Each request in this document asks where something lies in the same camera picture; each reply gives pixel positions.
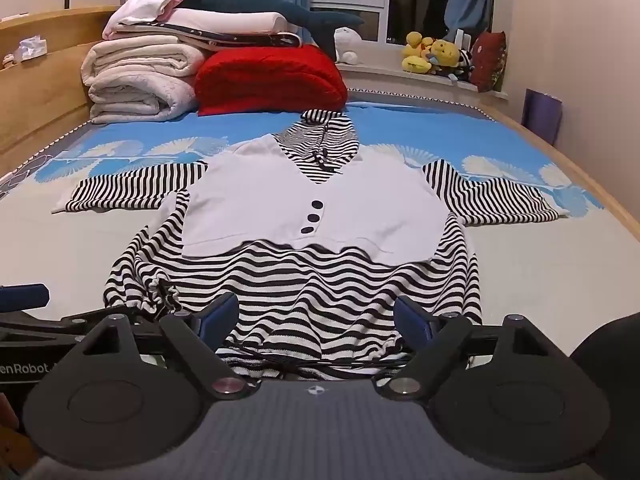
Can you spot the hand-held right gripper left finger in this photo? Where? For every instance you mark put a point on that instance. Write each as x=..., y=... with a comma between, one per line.
x=220, y=317

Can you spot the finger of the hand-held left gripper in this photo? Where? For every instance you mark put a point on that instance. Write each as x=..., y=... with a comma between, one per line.
x=25, y=296

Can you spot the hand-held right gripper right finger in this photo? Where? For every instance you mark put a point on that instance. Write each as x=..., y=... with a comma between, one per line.
x=412, y=321

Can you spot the striped hooded top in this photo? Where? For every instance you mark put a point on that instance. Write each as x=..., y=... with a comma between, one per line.
x=310, y=200

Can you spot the blue and white printed bedsheet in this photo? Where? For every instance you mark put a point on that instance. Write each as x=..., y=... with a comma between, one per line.
x=525, y=270

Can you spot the white folded blanket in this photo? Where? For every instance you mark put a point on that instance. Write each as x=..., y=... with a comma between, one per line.
x=135, y=80

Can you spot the red folded quilt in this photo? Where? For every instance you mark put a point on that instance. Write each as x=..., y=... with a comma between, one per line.
x=270, y=80

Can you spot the purple box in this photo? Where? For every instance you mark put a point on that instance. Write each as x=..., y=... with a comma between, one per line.
x=541, y=115

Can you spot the white window sill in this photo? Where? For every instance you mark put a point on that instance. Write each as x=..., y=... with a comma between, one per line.
x=390, y=77

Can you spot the tissue pack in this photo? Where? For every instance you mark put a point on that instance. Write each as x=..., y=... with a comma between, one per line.
x=30, y=49

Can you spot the black and white striped plush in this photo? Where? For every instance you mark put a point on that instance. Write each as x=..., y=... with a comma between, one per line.
x=464, y=62

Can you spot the yellow duck plush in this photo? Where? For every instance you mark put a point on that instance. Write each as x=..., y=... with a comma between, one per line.
x=417, y=52
x=445, y=55

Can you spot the dark red cushion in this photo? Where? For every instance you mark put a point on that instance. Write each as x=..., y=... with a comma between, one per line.
x=489, y=60

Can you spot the white seal plush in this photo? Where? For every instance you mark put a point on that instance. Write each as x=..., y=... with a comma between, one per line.
x=346, y=42

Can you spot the pale pink folded quilt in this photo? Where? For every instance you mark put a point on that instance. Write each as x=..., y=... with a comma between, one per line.
x=225, y=22

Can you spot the white cloth with pink trim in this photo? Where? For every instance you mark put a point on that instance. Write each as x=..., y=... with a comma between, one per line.
x=142, y=5

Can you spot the dark blue shark plush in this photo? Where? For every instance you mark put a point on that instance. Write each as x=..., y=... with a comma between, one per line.
x=260, y=2

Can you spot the wooden bed frame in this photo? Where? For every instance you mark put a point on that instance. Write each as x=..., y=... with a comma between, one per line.
x=40, y=85

